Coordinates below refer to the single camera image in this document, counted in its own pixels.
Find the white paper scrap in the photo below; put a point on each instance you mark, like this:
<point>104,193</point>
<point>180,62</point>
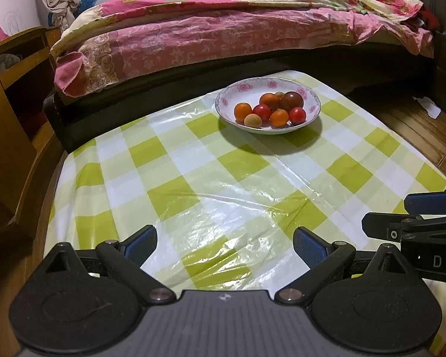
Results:
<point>427,106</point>

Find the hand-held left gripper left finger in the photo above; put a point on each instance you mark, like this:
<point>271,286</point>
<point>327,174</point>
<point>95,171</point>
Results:
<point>141,244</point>

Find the white floral plate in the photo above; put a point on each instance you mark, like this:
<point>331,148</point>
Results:
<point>228,100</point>

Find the tan longan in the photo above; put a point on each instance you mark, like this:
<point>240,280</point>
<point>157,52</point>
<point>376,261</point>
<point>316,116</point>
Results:
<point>279,95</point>
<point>252,121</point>

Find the dark brown tomato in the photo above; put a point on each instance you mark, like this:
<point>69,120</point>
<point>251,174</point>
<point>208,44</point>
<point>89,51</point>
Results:
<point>293,99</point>

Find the green checkered tablecloth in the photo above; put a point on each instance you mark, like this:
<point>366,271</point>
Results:
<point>208,178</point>

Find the small tangerine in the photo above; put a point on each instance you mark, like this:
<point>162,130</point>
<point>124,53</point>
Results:
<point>242,111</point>
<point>279,118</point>

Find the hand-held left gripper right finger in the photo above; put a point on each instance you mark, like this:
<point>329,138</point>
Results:
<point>310,248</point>

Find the pink floral blanket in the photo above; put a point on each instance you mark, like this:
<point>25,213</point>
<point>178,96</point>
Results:
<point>208,33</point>

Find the small red tomato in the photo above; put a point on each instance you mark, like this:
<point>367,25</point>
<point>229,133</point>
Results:
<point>297,115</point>

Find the orange tomato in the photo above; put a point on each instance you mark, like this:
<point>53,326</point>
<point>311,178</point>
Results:
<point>269,100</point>

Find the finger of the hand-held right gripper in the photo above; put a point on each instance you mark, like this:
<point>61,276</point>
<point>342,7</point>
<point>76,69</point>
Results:
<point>429,203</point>
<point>379,225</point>

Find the large red tomato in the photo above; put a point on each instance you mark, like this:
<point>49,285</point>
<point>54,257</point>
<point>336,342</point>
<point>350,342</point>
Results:
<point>262,111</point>

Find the dark bed frame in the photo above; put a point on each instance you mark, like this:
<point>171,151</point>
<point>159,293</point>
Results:
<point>133,104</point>

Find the wooden cabinet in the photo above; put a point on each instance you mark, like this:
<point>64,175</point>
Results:
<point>7,126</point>

